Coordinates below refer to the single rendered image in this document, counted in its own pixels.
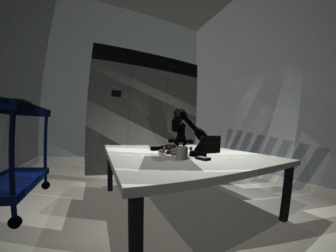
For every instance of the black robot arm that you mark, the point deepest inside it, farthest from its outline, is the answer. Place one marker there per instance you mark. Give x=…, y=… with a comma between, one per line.
x=179, y=115

